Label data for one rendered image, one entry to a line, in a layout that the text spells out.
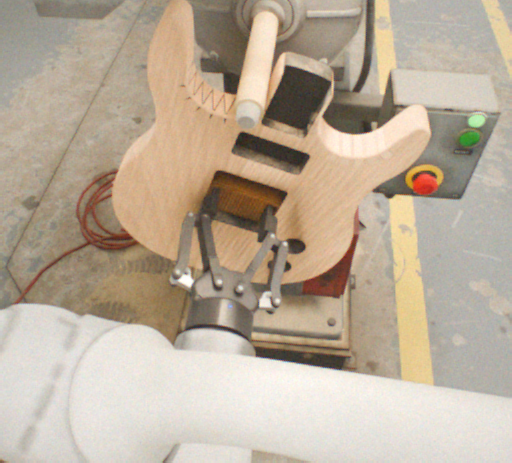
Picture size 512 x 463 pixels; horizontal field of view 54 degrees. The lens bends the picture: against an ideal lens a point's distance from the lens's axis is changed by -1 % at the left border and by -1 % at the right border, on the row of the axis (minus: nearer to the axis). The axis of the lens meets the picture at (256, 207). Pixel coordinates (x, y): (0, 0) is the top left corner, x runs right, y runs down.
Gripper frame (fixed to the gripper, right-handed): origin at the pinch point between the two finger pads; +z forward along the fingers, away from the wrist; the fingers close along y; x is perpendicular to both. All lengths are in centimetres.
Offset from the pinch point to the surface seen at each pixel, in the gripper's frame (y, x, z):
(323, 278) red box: 38, -56, 33
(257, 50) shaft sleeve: -5.3, 19.5, 6.1
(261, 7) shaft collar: -6.0, 19.9, 15.1
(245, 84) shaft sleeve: -5.7, 19.1, -0.3
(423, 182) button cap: 28.8, 2.3, 14.9
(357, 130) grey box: 23.4, -9.1, 37.7
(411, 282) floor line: 85, -82, 62
